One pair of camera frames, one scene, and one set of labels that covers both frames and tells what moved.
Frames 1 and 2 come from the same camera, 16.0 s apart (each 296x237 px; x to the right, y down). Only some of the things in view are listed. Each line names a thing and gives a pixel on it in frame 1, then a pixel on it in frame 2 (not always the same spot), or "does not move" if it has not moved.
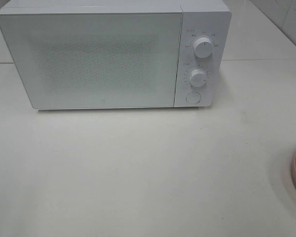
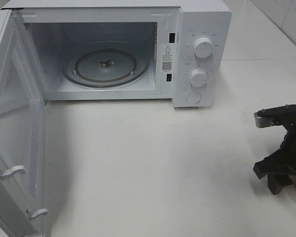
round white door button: x=193 y=97 does not move
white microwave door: x=95 y=60 -> x=18 y=202
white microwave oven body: x=87 y=54 does not move
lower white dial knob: x=198 y=78 does not move
